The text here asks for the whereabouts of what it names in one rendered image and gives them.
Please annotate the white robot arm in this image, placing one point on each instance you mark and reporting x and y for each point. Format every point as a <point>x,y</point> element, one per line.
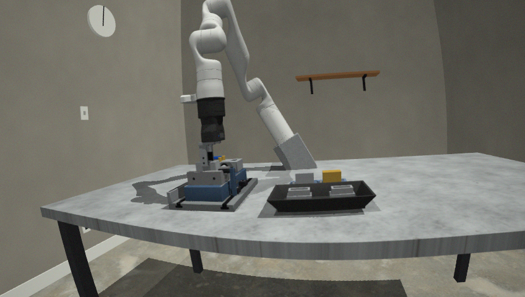
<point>215,41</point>

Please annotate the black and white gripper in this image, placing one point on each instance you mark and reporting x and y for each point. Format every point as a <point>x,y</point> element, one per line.
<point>211,110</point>

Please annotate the yellow rectangular block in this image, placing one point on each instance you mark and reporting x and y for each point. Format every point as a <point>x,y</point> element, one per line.
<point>331,176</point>

